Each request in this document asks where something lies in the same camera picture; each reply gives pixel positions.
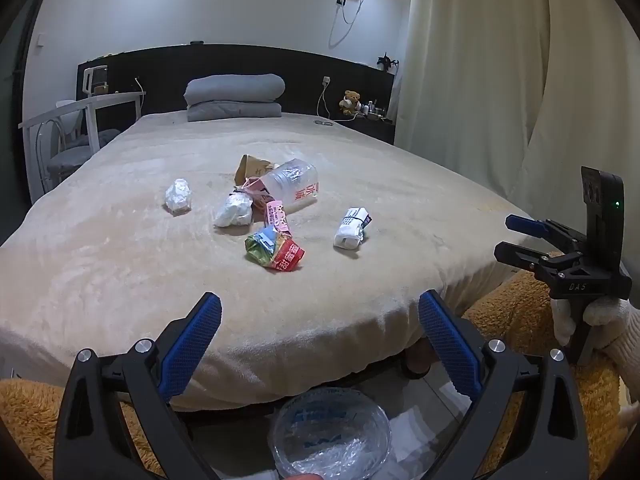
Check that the brown fluffy rug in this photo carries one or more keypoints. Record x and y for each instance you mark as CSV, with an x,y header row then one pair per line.
x,y
520,305

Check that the folded grey quilt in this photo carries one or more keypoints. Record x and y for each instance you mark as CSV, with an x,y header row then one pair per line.
x,y
232,92

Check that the bed with beige blanket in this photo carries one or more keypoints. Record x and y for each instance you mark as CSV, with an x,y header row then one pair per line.
x,y
125,260

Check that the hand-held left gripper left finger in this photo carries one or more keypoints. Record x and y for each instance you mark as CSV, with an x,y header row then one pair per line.
x,y
192,345

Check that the bin with clear bag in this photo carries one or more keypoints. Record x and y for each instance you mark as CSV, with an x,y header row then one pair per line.
x,y
330,440

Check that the brown teddy bear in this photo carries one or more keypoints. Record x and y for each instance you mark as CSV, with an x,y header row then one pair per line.
x,y
350,102

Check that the dark plant figurine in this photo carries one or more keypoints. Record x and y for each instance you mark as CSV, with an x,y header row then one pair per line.
x,y
387,62

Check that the colourful snack packet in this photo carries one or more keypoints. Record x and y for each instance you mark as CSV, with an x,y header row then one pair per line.
x,y
275,250

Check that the white paper pack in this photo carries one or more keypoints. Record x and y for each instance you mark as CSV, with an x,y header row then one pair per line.
x,y
351,230

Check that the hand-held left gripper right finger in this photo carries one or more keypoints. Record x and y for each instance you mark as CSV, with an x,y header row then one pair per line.
x,y
447,345

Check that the black headboard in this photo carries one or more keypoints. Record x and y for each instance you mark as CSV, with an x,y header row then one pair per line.
x,y
165,75

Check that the brown paper bag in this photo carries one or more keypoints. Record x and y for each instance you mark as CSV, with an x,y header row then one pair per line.
x,y
252,165

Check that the white plastic bag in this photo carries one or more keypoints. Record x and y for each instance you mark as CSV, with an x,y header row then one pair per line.
x,y
234,211

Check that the black nightstand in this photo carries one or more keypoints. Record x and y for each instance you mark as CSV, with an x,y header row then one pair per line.
x,y
375,127

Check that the pink drink carton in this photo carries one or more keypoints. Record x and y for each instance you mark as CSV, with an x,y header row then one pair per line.
x,y
276,217

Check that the white tissue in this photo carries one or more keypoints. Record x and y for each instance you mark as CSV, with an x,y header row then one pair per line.
x,y
178,196

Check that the cream curtain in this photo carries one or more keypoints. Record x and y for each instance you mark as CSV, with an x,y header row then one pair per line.
x,y
475,85

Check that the clear plastic bottle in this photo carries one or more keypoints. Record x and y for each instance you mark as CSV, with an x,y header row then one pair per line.
x,y
295,185

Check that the person's right hand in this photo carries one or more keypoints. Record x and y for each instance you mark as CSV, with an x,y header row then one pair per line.
x,y
612,322

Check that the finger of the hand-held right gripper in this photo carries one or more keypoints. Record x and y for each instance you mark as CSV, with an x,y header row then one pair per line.
x,y
522,223
515,254

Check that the white desk rack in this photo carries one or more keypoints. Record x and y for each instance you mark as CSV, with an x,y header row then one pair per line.
x,y
95,80

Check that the white metal chair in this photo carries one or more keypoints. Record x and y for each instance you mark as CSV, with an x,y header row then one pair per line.
x,y
65,155

